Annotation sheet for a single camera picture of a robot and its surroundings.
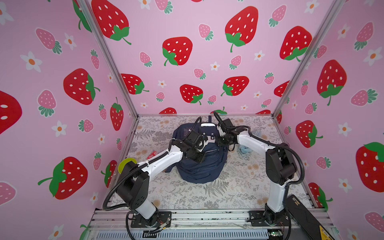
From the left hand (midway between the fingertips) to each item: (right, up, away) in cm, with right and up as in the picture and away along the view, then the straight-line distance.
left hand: (204, 156), depth 85 cm
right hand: (+10, +8, +11) cm, 17 cm away
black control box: (+51, -32, -16) cm, 63 cm away
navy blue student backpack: (+7, 0, 0) cm, 7 cm away
